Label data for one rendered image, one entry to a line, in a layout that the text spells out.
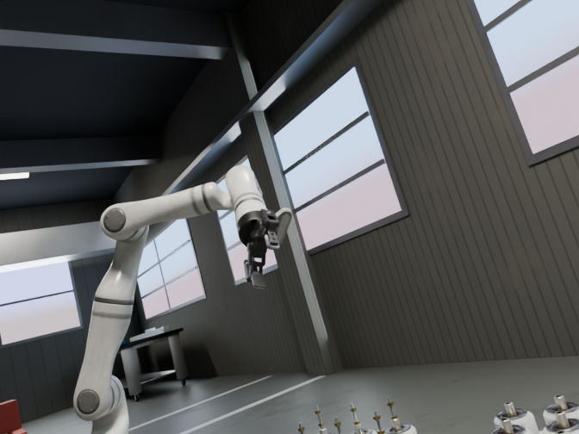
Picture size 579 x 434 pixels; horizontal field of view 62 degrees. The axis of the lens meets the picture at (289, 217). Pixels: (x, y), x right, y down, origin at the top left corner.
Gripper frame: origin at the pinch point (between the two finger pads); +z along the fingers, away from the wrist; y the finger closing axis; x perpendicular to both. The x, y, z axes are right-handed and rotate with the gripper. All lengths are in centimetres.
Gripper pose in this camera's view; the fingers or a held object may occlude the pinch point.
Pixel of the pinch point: (265, 266)
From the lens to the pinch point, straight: 89.5
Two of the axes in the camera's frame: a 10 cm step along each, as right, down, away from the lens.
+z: 2.1, 5.3, -8.2
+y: 3.0, -8.4, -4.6
